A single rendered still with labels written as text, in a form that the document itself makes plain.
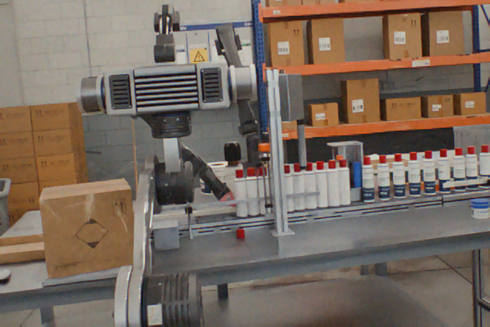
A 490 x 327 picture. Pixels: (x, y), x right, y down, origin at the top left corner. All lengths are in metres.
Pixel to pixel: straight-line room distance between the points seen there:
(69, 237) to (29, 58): 5.41
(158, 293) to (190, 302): 0.08
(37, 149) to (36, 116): 0.32
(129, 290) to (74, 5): 5.93
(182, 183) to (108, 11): 5.37
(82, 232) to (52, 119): 3.74
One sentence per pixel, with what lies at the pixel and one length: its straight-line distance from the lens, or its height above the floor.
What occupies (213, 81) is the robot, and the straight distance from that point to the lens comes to 1.75.
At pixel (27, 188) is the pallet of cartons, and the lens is 5.73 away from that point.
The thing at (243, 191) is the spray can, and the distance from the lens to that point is 2.33.
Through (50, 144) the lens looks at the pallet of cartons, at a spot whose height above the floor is 1.00.
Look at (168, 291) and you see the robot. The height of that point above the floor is 0.95.
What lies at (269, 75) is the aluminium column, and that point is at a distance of 2.16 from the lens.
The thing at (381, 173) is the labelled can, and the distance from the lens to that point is 2.50.
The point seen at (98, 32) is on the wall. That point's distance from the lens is 7.01.
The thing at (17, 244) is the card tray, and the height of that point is 0.83.
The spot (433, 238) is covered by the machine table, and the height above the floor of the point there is 0.83.
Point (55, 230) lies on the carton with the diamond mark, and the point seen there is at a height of 1.01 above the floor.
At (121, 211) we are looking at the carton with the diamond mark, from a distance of 1.92.
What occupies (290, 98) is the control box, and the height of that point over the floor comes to 1.38.
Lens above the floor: 1.45
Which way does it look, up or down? 6 degrees down
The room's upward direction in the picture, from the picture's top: 4 degrees counter-clockwise
